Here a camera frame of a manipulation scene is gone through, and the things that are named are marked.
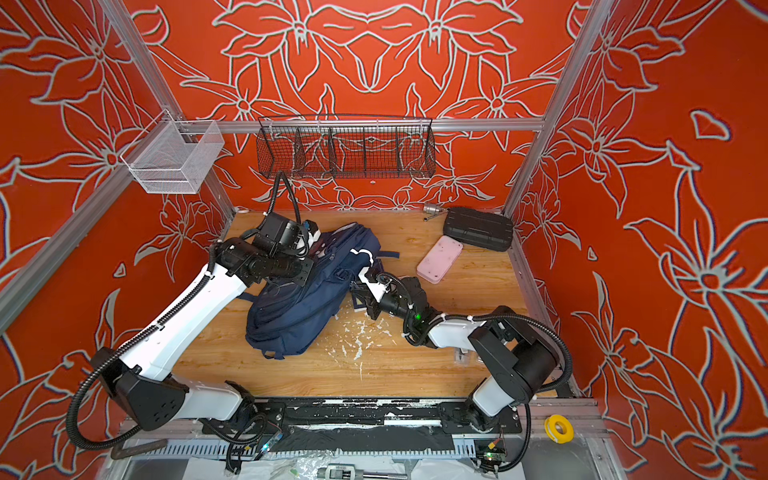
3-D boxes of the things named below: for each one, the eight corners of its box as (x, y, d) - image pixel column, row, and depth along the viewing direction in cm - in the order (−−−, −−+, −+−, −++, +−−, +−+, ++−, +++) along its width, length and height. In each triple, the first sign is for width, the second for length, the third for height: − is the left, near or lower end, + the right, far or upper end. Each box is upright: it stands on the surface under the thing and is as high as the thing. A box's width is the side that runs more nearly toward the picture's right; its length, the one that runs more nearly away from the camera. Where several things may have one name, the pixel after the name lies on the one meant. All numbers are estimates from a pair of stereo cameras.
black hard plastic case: (441, 241, 110) (444, 232, 106) (445, 212, 120) (447, 203, 116) (509, 253, 106) (514, 243, 102) (507, 222, 116) (511, 212, 112)
